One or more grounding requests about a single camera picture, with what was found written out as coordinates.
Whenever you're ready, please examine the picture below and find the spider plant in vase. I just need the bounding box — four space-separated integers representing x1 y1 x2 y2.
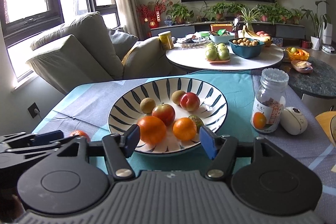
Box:
238 6 263 31

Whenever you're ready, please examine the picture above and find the orange box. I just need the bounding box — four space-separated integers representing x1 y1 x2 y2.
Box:
210 24 233 33

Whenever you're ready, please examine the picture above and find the person's left hand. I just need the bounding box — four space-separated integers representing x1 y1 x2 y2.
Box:
0 189 25 222

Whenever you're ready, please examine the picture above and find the white plate with food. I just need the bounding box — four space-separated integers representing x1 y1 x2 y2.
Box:
329 115 336 147

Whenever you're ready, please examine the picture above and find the blue grey printed tablecloth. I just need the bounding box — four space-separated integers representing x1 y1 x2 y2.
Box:
31 69 336 224

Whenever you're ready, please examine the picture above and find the green potted plant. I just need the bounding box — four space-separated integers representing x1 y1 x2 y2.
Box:
285 7 305 25
167 4 194 24
256 4 286 24
207 2 244 21

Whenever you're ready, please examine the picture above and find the clear jar with orange label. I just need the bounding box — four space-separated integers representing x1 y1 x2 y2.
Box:
250 68 289 134

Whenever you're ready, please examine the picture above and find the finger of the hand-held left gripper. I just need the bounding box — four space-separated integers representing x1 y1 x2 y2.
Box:
0 131 64 147
0 140 66 161

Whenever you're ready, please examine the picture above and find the round dark marble table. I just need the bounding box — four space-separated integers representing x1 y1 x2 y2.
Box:
281 55 336 98

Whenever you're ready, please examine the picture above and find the beige pillow with yellow trim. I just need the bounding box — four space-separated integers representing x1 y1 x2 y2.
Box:
122 36 169 78

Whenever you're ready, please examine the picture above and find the yellow can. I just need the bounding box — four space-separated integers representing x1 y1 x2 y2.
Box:
158 31 174 50

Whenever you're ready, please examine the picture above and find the small green purple fruit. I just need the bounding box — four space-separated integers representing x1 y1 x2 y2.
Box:
188 115 204 129

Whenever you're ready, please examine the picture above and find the teal snack tray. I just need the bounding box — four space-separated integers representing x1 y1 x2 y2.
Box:
209 31 236 44

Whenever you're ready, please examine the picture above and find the wooden tray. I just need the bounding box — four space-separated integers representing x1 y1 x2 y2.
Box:
315 111 336 147

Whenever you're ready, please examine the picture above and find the round white table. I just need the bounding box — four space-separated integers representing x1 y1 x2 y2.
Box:
165 39 284 71

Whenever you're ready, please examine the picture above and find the beige sofa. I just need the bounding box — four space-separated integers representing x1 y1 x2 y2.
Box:
26 11 171 94

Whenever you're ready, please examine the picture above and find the red flower decoration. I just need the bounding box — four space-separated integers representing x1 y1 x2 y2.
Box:
136 0 168 29

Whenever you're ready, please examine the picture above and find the large orange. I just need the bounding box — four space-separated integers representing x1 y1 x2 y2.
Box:
137 115 167 146

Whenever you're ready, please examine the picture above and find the black wall socket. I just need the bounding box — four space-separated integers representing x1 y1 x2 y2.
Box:
27 102 41 119

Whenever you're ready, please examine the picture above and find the red green apple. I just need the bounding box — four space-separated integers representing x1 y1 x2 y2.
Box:
152 103 176 127

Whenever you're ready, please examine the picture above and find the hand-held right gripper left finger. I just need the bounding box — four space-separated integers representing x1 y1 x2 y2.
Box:
56 124 135 179

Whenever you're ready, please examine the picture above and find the medium orange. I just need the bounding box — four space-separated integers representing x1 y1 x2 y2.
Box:
173 117 197 141

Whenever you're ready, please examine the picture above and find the pink dish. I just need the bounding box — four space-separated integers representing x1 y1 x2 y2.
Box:
290 60 314 74

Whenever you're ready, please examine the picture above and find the white paper scrap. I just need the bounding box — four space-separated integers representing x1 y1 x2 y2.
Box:
203 98 216 111

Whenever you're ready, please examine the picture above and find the yellow fruit basket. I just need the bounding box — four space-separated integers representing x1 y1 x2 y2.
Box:
286 47 310 61

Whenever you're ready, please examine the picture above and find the small mandarin orange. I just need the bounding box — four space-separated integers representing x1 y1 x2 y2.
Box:
70 130 91 143

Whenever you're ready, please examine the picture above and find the pile of longans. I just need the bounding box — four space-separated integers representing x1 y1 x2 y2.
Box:
232 38 260 47

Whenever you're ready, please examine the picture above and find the white oval device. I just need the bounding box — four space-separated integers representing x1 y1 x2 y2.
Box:
280 107 308 135

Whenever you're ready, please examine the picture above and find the brown kiwi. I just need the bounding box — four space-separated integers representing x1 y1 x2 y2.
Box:
140 97 156 113
171 90 187 105

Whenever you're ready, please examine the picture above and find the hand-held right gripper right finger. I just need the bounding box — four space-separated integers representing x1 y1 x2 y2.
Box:
199 126 283 180

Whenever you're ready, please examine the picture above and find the bunch of bananas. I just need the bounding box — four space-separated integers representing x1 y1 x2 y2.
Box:
241 25 272 47

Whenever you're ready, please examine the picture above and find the glass plate of snacks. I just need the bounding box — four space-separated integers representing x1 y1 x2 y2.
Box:
176 34 210 48

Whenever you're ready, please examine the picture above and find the grey television cabinet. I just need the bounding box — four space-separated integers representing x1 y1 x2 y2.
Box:
150 22 306 40

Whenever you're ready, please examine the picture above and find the white blue striped bowl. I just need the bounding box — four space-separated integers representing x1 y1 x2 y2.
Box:
108 77 228 156

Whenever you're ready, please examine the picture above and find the grey pillow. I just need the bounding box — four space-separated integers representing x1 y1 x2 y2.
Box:
108 28 139 59

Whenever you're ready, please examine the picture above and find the tall plant in white pot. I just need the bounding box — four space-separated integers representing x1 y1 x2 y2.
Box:
302 0 332 51

